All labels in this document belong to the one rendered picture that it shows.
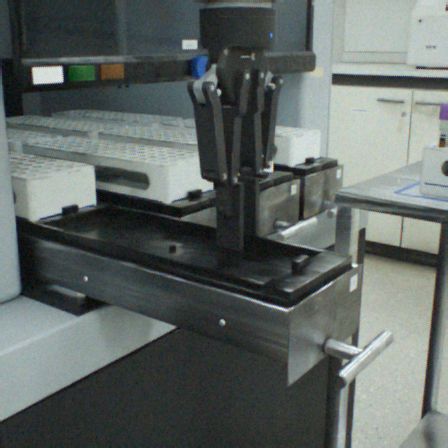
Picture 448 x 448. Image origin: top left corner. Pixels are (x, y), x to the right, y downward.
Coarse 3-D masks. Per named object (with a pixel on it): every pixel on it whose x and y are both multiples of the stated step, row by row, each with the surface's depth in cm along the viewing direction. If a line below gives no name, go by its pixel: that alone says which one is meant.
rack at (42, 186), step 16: (16, 160) 82; (32, 160) 81; (48, 160) 82; (16, 176) 72; (32, 176) 72; (48, 176) 72; (64, 176) 74; (80, 176) 76; (16, 192) 72; (32, 192) 71; (48, 192) 72; (64, 192) 74; (80, 192) 76; (16, 208) 73; (32, 208) 71; (48, 208) 73
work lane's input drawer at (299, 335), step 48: (48, 240) 68; (96, 240) 64; (144, 240) 69; (192, 240) 69; (96, 288) 64; (144, 288) 60; (192, 288) 56; (240, 288) 54; (288, 288) 52; (336, 288) 56; (240, 336) 54; (288, 336) 51; (336, 336) 58; (384, 336) 57; (288, 384) 52; (336, 384) 51
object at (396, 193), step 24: (408, 168) 99; (336, 192) 84; (360, 192) 83; (384, 192) 83; (408, 192) 83; (336, 216) 85; (408, 216) 78; (432, 216) 76; (336, 240) 86; (432, 312) 125; (432, 336) 126; (336, 360) 91; (432, 360) 127; (432, 384) 128; (336, 408) 92; (432, 408) 130; (336, 432) 93; (432, 432) 122
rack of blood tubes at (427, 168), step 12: (432, 144) 83; (432, 156) 81; (444, 156) 80; (432, 168) 81; (420, 180) 83; (432, 180) 82; (444, 180) 81; (420, 192) 83; (432, 192) 82; (444, 192) 81
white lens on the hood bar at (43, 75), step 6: (36, 72) 63; (42, 72) 64; (48, 72) 65; (54, 72) 65; (60, 72) 66; (36, 78) 64; (42, 78) 64; (48, 78) 65; (54, 78) 65; (60, 78) 66
